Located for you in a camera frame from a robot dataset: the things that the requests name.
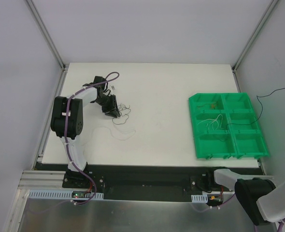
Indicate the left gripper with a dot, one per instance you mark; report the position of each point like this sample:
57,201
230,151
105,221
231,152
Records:
109,103

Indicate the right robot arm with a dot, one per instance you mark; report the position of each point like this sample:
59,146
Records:
262,200

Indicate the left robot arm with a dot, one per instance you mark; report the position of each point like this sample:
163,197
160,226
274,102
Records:
67,119

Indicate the green compartment tray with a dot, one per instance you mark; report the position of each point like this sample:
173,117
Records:
225,126

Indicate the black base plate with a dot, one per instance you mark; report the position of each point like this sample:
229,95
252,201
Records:
144,183

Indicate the aluminium frame post left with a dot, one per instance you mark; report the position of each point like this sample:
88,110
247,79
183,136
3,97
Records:
45,33

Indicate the aluminium frame post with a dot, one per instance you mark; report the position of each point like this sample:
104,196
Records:
45,33
255,34

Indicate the aluminium front rail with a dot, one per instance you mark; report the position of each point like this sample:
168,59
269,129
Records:
41,179

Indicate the white slotted cable duct left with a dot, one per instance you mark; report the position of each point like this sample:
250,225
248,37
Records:
60,195

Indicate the white slotted cable duct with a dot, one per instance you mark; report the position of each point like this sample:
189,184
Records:
199,198
60,195

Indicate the white slotted cable duct right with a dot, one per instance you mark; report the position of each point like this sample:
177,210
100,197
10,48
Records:
199,198

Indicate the aluminium frame post right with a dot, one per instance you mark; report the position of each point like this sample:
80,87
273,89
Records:
255,34

